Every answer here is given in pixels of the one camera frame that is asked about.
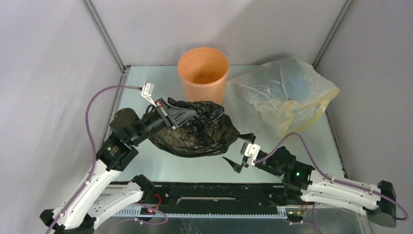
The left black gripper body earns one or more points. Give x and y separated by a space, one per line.
151 123

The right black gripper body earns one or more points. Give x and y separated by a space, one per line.
244 158

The black trash bag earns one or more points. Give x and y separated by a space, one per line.
209 133

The orange plastic trash bin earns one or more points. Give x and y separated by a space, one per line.
203 72

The translucent yellowish plastic bag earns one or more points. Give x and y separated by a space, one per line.
289 93

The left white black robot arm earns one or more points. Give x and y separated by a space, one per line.
82 214

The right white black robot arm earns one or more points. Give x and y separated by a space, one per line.
303 183

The right small circuit board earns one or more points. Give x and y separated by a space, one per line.
298 213

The small circuit board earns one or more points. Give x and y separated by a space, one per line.
298 213
146 211

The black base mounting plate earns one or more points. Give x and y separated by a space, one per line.
178 198

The left small circuit board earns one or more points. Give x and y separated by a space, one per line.
146 211

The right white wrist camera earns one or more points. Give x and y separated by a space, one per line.
249 152

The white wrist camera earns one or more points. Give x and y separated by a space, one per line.
146 92
249 152

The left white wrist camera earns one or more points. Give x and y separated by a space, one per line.
146 92

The aluminium frame rail front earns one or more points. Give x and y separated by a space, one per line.
222 199

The left aluminium corner post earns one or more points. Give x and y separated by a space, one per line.
103 32

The aluminium corner post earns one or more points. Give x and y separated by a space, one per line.
103 32
332 32

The right aluminium corner post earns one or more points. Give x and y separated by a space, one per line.
332 32

